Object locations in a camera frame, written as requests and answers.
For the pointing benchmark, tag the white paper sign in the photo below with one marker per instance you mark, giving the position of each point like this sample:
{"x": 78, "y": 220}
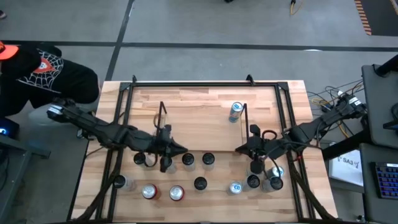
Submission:
{"x": 348, "y": 171}

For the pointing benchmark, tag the black device with blue light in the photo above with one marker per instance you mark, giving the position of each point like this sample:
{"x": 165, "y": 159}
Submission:
{"x": 9, "y": 129}

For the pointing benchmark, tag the Celsius Tropical Vibe can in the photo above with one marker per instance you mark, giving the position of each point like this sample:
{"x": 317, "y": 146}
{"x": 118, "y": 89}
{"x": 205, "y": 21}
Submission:
{"x": 140, "y": 158}
{"x": 253, "y": 181}

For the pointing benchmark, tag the grey metal stand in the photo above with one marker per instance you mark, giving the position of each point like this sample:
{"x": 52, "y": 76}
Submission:
{"x": 31, "y": 149}

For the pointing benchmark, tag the grey keyboard desk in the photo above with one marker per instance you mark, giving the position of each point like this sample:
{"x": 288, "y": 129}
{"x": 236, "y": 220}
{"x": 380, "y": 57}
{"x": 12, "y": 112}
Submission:
{"x": 368, "y": 193}

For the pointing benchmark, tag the Celsius Peach Vibe can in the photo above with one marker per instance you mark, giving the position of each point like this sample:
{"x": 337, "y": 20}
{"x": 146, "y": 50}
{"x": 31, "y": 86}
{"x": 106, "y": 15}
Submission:
{"x": 188, "y": 158}
{"x": 200, "y": 183}

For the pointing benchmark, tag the wooden shelf with black frame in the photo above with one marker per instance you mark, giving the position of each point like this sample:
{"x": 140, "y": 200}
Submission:
{"x": 202, "y": 130}

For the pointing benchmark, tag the blue-banded Celsius can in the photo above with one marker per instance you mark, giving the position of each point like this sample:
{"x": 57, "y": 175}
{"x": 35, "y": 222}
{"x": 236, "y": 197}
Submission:
{"x": 249, "y": 172}

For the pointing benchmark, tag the grey side desk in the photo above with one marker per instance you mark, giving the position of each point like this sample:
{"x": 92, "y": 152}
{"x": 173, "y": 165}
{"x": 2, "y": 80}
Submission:
{"x": 379, "y": 124}

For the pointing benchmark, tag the person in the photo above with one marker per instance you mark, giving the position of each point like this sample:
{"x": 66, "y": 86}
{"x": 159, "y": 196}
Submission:
{"x": 62, "y": 81}
{"x": 2, "y": 14}

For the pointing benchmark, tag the black vertical pole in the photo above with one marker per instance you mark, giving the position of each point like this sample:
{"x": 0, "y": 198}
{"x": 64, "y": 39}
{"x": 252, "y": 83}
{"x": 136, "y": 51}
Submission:
{"x": 387, "y": 67}

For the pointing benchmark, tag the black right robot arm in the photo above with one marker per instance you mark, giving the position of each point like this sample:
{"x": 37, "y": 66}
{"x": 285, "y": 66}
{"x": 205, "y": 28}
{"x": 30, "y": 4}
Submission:
{"x": 311, "y": 127}

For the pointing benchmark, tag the black mat with orange stripes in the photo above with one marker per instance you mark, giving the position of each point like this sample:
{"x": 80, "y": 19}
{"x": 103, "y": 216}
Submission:
{"x": 382, "y": 18}

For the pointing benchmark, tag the black desk crossbar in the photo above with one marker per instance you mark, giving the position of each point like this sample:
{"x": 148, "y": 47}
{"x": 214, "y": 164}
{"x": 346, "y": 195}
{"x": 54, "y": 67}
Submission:
{"x": 345, "y": 144}

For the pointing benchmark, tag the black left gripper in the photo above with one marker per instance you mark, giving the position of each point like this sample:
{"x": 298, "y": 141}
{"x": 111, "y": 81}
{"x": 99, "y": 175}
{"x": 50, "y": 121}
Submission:
{"x": 163, "y": 145}

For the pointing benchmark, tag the black desk mount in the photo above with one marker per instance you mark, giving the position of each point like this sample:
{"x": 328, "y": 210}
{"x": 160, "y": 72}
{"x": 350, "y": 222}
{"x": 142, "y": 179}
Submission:
{"x": 393, "y": 124}

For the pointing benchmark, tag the black metal table frame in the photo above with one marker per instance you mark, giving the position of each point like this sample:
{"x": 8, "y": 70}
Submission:
{"x": 202, "y": 84}

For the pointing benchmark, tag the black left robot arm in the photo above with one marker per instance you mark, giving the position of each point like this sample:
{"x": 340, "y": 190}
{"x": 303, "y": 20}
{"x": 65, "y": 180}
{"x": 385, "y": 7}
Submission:
{"x": 102, "y": 131}

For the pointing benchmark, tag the Red Bull can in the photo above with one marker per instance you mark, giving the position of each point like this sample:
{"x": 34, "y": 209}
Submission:
{"x": 235, "y": 187}
{"x": 236, "y": 107}
{"x": 277, "y": 171}

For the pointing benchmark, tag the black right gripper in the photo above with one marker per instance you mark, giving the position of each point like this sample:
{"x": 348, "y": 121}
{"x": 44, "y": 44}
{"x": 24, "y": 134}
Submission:
{"x": 259, "y": 147}

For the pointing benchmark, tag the red Coca-Cola can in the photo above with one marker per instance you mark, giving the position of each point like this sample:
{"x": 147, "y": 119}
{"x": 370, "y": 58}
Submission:
{"x": 176, "y": 193}
{"x": 149, "y": 191}

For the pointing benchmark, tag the backlit black keyboard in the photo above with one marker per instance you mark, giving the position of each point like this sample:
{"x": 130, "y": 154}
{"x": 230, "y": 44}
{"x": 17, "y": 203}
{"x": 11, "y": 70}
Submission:
{"x": 387, "y": 180}

